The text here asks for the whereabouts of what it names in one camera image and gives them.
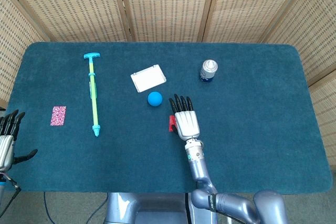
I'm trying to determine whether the green and teal toy pump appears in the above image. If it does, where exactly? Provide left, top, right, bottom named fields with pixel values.
left=83, top=52, right=102, bottom=137

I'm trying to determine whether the black cable with plug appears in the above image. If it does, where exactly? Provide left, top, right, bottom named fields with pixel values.
left=0, top=173, right=22, bottom=213

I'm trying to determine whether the grey robot torso base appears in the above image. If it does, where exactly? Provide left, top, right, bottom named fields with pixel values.
left=104, top=191, right=219, bottom=224

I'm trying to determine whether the blue cable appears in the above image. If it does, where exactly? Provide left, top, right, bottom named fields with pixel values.
left=43, top=191, right=109, bottom=222

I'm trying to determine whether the white rectangular card case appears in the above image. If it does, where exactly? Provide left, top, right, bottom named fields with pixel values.
left=130, top=64, right=167, bottom=93

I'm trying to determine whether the blue ball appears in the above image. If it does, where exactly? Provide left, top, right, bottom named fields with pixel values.
left=147, top=91, right=163, bottom=108

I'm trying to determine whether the woven bamboo folding screen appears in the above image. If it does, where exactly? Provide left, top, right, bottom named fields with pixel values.
left=0, top=0, right=336, bottom=167

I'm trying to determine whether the silver and blue drink can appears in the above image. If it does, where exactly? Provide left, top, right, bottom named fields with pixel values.
left=199, top=59, right=218, bottom=83

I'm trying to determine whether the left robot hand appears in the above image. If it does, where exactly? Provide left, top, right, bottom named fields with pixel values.
left=0, top=109, right=38, bottom=173

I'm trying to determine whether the dark teal table mat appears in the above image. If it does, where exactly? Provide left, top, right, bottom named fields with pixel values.
left=4, top=41, right=331, bottom=193

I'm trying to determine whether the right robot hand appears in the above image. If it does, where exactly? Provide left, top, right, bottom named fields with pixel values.
left=168, top=93, right=202, bottom=141

